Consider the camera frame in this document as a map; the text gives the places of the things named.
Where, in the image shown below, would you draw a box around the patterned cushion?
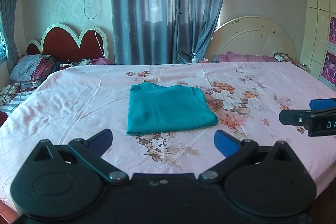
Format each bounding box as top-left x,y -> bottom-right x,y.
274,52 -> 292,63

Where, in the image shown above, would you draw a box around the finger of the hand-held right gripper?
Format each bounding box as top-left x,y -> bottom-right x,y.
279,109 -> 315,126
310,98 -> 336,114

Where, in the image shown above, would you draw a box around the pink floral bed sheet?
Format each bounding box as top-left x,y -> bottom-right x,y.
0,62 -> 336,210

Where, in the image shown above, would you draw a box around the red heart-shaped headboard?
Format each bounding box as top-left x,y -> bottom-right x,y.
26,23 -> 109,63

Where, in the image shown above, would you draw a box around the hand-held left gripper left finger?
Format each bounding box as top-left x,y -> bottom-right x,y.
28,128 -> 130,185

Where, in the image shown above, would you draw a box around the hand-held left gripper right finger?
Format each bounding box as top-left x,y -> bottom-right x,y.
198,130 -> 302,184

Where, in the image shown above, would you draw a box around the large purple wall poster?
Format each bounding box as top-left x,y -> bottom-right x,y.
320,51 -> 336,85

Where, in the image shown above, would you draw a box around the lattice-patterned pillow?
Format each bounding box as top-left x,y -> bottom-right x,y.
0,82 -> 21,105

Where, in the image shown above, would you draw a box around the teal side curtain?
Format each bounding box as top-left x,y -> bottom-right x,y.
0,0 -> 27,62

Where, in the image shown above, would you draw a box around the dark red folded clothes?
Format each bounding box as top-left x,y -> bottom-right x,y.
33,55 -> 57,81

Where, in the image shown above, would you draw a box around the white charging cable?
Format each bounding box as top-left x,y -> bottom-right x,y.
83,0 -> 105,59

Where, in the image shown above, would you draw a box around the teal long-sleeved sweatshirt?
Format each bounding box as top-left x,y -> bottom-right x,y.
126,83 -> 219,135

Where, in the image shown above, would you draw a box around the small purple wall poster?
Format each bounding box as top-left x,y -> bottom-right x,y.
328,16 -> 336,47

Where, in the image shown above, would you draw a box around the striped bedding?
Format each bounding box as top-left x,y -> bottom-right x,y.
0,89 -> 36,115

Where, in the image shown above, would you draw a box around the pile of mixed clothes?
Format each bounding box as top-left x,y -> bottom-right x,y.
59,57 -> 111,68

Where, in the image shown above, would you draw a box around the blue-grey pillow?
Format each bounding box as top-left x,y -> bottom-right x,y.
9,55 -> 44,81

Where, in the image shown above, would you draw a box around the cream round headboard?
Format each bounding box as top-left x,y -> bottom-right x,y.
204,16 -> 296,63

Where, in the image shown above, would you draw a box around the pink blanket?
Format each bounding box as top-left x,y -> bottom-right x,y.
217,50 -> 276,63

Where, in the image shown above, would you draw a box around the blue-grey window curtain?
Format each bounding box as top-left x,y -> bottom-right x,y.
112,0 -> 231,65

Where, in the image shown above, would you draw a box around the cream wardrobe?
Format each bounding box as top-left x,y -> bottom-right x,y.
299,0 -> 336,88

